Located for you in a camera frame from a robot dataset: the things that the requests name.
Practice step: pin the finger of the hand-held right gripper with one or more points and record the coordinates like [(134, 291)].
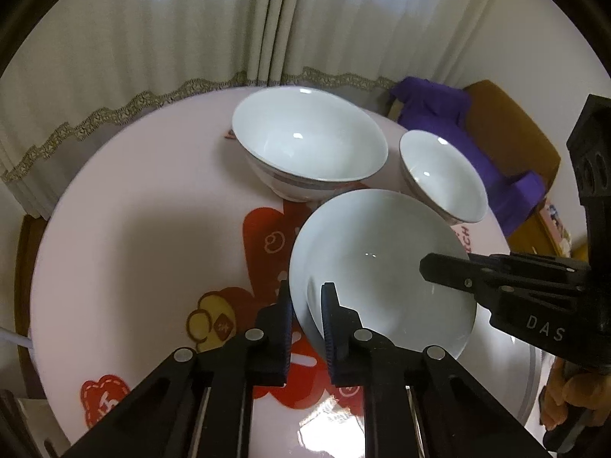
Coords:
[(453, 272)]

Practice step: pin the purple blanket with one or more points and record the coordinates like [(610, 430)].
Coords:
[(439, 105)]

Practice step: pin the white bowl grey band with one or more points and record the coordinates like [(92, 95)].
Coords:
[(382, 248), (444, 176), (305, 143)]

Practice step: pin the person's right hand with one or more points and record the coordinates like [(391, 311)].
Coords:
[(573, 389)]

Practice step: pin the white plate grey rim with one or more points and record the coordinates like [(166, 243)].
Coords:
[(531, 377)]

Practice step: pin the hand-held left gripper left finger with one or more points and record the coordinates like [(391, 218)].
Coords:
[(286, 334)]

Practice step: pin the brown armchair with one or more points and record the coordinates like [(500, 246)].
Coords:
[(515, 129)]

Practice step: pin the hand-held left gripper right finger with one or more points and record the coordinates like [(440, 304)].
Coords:
[(330, 334)]

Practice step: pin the round pink printed table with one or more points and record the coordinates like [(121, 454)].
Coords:
[(143, 229)]

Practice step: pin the beige curtain lace trim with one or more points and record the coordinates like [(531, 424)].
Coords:
[(382, 19), (143, 33)]

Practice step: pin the pink tissue box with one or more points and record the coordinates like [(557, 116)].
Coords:
[(557, 226)]

